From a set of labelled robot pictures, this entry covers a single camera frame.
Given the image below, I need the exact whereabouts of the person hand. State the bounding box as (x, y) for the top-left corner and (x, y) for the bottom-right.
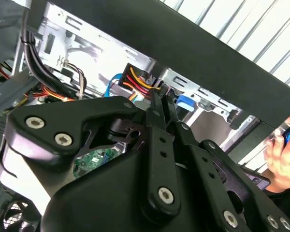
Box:
(265, 113), (290, 193)

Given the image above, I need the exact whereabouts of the hard disk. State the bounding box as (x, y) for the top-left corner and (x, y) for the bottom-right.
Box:
(176, 94), (197, 112)

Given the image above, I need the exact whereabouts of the power wire with black plug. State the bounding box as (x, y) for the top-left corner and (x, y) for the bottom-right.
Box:
(117, 62), (169, 99)

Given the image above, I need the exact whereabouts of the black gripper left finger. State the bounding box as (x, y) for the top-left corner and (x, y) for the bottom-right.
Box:
(0, 88), (182, 218)

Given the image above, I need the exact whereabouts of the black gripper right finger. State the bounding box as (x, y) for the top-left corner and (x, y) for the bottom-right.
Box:
(161, 88), (290, 232)

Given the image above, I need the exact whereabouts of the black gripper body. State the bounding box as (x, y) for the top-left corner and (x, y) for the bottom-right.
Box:
(40, 147), (247, 232)

